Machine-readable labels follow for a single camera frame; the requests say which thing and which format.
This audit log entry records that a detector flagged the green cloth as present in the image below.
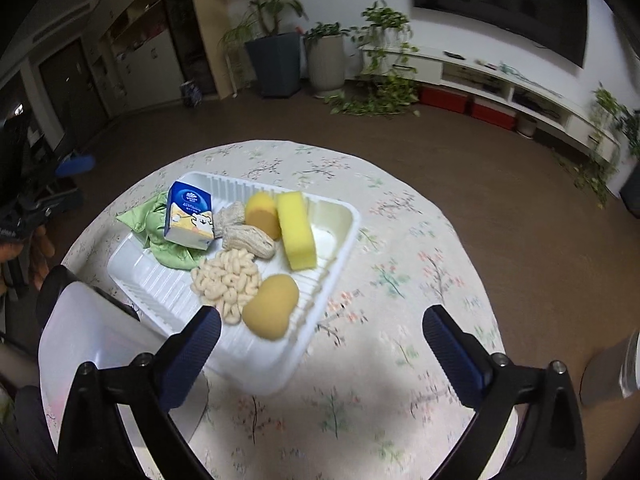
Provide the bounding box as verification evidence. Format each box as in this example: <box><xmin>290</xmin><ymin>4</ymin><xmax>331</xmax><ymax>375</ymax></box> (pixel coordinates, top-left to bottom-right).
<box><xmin>116</xmin><ymin>192</ymin><xmax>213</xmax><ymax>270</ymax></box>

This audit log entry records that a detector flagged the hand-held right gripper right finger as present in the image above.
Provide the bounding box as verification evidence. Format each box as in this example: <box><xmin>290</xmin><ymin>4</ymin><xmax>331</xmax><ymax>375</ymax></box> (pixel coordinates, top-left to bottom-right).
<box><xmin>422</xmin><ymin>304</ymin><xmax>586</xmax><ymax>480</ymax></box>

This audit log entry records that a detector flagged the grey round object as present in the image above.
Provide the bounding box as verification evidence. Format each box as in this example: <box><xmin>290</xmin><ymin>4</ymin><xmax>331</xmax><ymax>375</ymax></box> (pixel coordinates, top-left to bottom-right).
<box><xmin>579</xmin><ymin>329</ymin><xmax>640</xmax><ymax>407</ymax></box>

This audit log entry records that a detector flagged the small white pot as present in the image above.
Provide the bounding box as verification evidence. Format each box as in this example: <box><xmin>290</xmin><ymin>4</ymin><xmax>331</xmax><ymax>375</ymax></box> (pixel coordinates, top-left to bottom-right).
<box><xmin>515</xmin><ymin>112</ymin><xmax>539</xmax><ymax>139</ymax></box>

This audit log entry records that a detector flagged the white television console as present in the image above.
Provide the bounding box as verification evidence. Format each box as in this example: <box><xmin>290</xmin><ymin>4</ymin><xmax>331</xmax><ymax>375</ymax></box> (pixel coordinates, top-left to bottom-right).
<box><xmin>360</xmin><ymin>45</ymin><xmax>623</xmax><ymax>163</ymax></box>

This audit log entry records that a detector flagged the yellow teardrop sponge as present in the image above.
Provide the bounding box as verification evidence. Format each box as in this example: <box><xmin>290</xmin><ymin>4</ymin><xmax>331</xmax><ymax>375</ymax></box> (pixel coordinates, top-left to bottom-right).
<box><xmin>244</xmin><ymin>192</ymin><xmax>282</xmax><ymax>241</ymax></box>

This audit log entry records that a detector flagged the small blue floor object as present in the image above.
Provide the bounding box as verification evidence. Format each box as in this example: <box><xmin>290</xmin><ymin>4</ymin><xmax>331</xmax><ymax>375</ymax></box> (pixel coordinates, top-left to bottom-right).
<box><xmin>179</xmin><ymin>80</ymin><xmax>204</xmax><ymax>109</ymax></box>

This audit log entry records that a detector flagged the person's left hand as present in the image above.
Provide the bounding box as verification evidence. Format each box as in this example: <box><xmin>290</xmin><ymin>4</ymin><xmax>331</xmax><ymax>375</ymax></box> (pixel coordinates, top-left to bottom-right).
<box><xmin>0</xmin><ymin>225</ymin><xmax>57</xmax><ymax>292</ymax></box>

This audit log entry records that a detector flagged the beige knitted scrubber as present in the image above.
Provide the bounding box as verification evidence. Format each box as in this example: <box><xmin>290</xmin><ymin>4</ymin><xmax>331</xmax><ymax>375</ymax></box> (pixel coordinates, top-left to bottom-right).
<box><xmin>220</xmin><ymin>225</ymin><xmax>277</xmax><ymax>261</ymax></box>
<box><xmin>214</xmin><ymin>201</ymin><xmax>247</xmax><ymax>233</ymax></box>

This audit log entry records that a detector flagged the dark glass cabinet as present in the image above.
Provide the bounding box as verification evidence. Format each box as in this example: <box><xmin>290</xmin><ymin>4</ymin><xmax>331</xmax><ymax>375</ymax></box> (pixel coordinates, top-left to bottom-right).
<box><xmin>156</xmin><ymin>0</ymin><xmax>222</xmax><ymax>102</ymax></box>

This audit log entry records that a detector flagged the trailing pothos plant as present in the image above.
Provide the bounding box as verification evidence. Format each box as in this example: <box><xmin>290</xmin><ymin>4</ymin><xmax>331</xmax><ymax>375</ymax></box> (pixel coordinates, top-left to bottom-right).
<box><xmin>325</xmin><ymin>0</ymin><xmax>422</xmax><ymax>118</ymax></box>

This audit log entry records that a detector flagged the white plastic tray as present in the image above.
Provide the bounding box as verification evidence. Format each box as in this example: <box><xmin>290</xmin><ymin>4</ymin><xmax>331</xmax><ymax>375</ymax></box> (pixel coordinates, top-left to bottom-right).
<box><xmin>107</xmin><ymin>171</ymin><xmax>362</xmax><ymax>396</ymax></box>

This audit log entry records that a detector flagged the yellow rectangular sponge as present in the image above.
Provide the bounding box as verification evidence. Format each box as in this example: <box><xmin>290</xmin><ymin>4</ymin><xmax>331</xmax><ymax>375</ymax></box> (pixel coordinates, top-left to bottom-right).
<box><xmin>276</xmin><ymin>191</ymin><xmax>318</xmax><ymax>272</ymax></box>

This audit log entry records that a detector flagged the blue tissue pack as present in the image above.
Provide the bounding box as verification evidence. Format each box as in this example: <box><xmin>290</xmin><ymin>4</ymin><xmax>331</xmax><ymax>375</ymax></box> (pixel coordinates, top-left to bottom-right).
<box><xmin>162</xmin><ymin>181</ymin><xmax>216</xmax><ymax>251</ymax></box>

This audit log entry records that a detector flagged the cream chenille sponge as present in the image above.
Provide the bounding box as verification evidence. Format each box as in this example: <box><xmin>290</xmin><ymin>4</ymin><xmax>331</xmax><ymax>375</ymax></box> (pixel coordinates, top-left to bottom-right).
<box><xmin>190</xmin><ymin>249</ymin><xmax>262</xmax><ymax>325</ymax></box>

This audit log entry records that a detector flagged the white cabinet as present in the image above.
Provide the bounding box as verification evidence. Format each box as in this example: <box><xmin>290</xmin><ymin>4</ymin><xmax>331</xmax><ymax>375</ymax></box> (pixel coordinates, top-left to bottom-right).
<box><xmin>85</xmin><ymin>0</ymin><xmax>188</xmax><ymax>111</ymax></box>

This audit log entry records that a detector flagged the dark door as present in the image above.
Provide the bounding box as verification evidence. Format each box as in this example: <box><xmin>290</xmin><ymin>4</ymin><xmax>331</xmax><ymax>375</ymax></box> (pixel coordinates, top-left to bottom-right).
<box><xmin>37</xmin><ymin>37</ymin><xmax>112</xmax><ymax>132</ymax></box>

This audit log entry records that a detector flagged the black wall television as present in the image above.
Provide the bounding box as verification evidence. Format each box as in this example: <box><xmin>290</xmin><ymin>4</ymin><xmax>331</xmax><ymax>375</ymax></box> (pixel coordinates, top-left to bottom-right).
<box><xmin>410</xmin><ymin>0</ymin><xmax>588</xmax><ymax>68</ymax></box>

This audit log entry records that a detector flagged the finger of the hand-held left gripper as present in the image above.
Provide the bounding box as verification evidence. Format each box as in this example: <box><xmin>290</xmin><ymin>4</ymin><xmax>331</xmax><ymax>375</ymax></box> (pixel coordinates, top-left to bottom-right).
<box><xmin>47</xmin><ymin>154</ymin><xmax>97</xmax><ymax>186</ymax></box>
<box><xmin>35</xmin><ymin>189</ymin><xmax>85</xmax><ymax>218</ymax></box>

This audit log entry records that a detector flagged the tan peanut-shaped sponge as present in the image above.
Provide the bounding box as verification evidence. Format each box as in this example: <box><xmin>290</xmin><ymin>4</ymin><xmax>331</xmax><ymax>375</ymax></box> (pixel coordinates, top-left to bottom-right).
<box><xmin>241</xmin><ymin>273</ymin><xmax>301</xmax><ymax>342</ymax></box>

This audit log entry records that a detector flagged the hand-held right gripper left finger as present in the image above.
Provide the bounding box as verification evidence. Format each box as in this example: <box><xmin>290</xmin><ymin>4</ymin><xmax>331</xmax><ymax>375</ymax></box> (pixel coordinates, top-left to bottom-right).
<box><xmin>57</xmin><ymin>305</ymin><xmax>223</xmax><ymax>480</ymax></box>

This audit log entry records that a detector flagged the hanging vine plant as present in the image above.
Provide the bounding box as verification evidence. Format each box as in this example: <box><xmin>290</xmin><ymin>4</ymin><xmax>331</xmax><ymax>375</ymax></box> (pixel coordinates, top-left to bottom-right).
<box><xmin>550</xmin><ymin>84</ymin><xmax>626</xmax><ymax>212</ymax></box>

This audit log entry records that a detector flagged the red storage box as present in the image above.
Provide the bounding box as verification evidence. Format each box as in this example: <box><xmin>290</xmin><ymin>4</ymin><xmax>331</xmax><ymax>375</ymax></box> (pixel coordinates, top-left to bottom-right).
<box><xmin>470</xmin><ymin>100</ymin><xmax>518</xmax><ymax>131</ymax></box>
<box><xmin>419</xmin><ymin>85</ymin><xmax>471</xmax><ymax>113</ymax></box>

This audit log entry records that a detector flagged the potted tree in dark pot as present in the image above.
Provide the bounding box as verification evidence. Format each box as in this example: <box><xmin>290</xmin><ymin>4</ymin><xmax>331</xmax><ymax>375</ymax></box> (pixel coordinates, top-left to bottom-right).
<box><xmin>202</xmin><ymin>0</ymin><xmax>308</xmax><ymax>99</ymax></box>

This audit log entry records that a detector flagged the small plant in grey pot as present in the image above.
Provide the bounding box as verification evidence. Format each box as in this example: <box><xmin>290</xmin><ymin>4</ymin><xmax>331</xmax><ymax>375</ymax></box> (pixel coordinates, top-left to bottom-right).
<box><xmin>302</xmin><ymin>22</ymin><xmax>351</xmax><ymax>99</ymax></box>

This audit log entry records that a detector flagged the tall plant in dark pot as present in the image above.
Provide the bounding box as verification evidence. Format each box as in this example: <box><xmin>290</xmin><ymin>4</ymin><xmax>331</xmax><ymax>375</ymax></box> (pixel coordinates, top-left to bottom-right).
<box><xmin>615</xmin><ymin>105</ymin><xmax>640</xmax><ymax>219</ymax></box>

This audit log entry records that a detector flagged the translucent plastic container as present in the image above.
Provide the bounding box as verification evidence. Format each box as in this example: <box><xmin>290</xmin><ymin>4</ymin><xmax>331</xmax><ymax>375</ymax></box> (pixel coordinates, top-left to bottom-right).
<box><xmin>36</xmin><ymin>264</ymin><xmax>211</xmax><ymax>453</ymax></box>

